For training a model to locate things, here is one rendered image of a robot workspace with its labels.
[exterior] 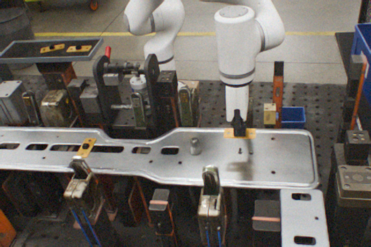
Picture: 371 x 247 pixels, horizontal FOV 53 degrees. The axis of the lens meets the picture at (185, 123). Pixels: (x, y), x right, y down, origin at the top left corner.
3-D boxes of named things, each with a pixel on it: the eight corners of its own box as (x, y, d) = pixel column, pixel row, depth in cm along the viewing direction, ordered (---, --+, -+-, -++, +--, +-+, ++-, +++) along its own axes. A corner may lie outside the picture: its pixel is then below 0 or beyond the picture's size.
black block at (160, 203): (160, 275, 110) (139, 215, 92) (167, 244, 118) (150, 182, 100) (186, 278, 108) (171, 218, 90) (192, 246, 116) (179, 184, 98)
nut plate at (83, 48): (66, 52, 129) (65, 49, 128) (70, 47, 132) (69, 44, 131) (88, 51, 128) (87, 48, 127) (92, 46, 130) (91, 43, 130)
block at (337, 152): (325, 243, 111) (339, 175, 92) (321, 210, 120) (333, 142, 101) (336, 244, 110) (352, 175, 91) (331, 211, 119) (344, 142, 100)
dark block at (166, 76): (175, 174, 141) (156, 81, 114) (178, 160, 146) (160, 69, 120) (188, 174, 140) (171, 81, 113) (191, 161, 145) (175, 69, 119)
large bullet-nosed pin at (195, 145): (190, 159, 106) (187, 141, 102) (192, 151, 108) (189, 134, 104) (201, 159, 105) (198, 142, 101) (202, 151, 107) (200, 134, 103)
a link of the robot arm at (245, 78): (220, 56, 90) (221, 66, 92) (216, 76, 83) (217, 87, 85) (255, 55, 88) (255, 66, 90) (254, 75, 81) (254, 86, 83)
